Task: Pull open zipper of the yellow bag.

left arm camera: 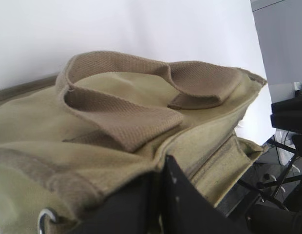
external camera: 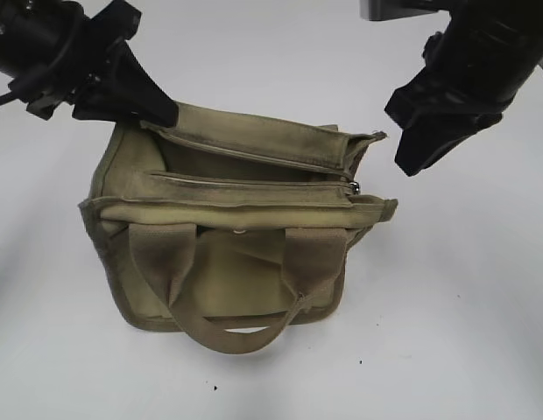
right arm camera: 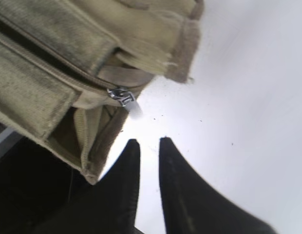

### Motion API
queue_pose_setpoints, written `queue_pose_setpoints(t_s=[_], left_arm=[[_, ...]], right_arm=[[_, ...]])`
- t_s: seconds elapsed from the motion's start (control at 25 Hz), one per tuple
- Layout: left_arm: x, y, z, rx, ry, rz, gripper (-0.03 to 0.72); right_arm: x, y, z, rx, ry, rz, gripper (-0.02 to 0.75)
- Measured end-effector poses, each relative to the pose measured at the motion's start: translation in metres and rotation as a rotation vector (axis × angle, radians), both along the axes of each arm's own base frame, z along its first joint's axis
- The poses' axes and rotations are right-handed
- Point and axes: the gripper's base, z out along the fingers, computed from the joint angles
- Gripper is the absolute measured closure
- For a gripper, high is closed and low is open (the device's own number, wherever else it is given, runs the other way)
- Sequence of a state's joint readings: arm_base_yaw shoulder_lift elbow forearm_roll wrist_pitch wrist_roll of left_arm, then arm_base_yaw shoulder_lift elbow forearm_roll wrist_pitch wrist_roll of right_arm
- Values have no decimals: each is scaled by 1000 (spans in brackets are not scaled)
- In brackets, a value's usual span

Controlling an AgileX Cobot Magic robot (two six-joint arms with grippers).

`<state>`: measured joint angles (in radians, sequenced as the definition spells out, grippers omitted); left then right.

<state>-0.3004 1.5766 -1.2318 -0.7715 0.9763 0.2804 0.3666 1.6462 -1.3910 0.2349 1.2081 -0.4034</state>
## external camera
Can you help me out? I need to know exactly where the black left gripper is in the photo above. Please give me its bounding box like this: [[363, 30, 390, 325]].
[[11, 1, 178, 128]]

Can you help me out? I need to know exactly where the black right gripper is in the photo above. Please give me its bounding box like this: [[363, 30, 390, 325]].
[[384, 32, 504, 177]]

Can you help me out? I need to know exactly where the silver metal zipper pull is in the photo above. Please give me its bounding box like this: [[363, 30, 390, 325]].
[[349, 180, 361, 195]]

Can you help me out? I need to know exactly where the olive yellow canvas bag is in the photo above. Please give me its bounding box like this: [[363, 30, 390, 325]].
[[81, 103, 398, 354]]

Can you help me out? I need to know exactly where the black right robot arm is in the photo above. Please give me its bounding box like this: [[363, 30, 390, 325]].
[[385, 1, 543, 177]]

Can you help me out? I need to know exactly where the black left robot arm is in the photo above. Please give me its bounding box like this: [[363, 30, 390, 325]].
[[0, 0, 179, 127]]

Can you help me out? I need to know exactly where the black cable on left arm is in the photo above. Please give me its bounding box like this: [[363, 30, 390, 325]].
[[0, 0, 84, 109]]

